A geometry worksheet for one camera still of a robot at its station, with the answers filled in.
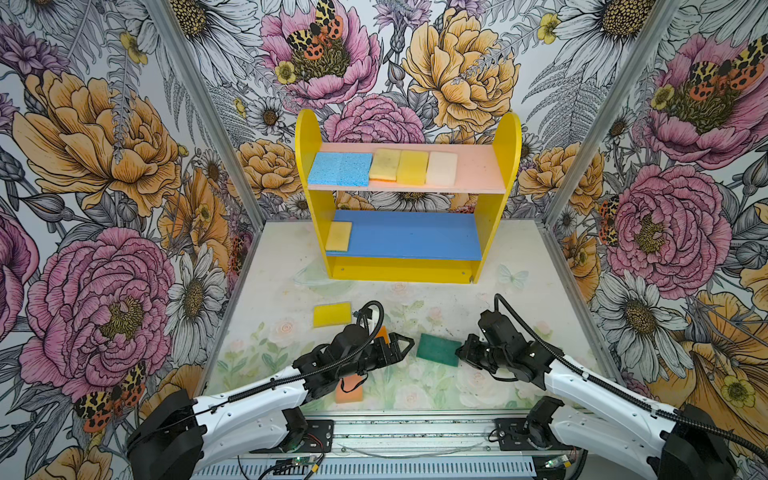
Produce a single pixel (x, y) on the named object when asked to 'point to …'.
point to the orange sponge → (383, 333)
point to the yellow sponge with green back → (339, 235)
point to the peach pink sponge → (349, 382)
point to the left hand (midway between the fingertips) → (402, 355)
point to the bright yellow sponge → (332, 314)
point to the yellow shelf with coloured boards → (445, 246)
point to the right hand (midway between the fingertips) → (457, 363)
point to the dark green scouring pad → (440, 350)
